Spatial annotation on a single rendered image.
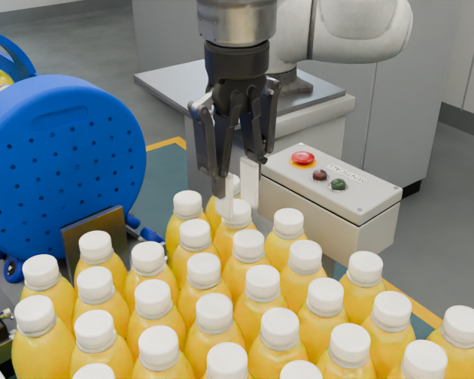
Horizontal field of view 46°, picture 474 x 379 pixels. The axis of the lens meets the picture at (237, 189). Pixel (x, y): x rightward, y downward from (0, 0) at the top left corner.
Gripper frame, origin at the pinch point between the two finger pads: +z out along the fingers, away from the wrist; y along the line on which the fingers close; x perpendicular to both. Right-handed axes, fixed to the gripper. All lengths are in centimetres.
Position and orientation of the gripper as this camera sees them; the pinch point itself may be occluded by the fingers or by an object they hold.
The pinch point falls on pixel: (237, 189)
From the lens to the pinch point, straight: 73.7
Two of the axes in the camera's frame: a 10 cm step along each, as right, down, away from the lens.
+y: -7.5, 3.4, -5.6
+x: 6.6, 3.9, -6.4
